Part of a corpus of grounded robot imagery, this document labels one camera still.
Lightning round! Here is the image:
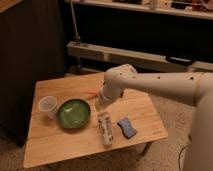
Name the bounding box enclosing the white bottle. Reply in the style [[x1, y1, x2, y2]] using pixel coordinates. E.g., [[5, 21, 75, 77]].
[[97, 112, 114, 147]]

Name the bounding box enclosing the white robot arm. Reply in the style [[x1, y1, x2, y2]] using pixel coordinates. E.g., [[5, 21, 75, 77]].
[[95, 64, 213, 171]]

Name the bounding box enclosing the orange carrot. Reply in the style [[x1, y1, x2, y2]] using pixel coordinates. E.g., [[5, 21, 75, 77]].
[[83, 90, 98, 96]]

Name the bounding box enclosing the green bowl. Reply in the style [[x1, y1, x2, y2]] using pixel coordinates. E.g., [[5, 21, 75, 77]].
[[57, 99, 91, 129]]

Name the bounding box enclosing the blue sponge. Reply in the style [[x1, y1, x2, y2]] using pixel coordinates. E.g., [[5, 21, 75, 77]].
[[117, 117, 137, 139]]

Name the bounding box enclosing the wooden table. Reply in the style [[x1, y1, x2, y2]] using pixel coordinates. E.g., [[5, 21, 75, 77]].
[[23, 73, 168, 168]]

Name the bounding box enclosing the clear plastic cup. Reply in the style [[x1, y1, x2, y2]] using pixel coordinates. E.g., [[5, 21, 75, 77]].
[[38, 96, 58, 119]]

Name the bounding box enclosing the grey metal beam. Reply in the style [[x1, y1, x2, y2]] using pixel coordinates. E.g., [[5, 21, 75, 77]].
[[67, 41, 213, 72]]

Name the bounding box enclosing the metal pole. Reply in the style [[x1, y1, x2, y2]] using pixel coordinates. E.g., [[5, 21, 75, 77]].
[[69, 0, 81, 45]]

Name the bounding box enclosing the wooden shelf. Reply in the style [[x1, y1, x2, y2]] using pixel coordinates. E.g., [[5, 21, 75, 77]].
[[73, 0, 213, 20]]

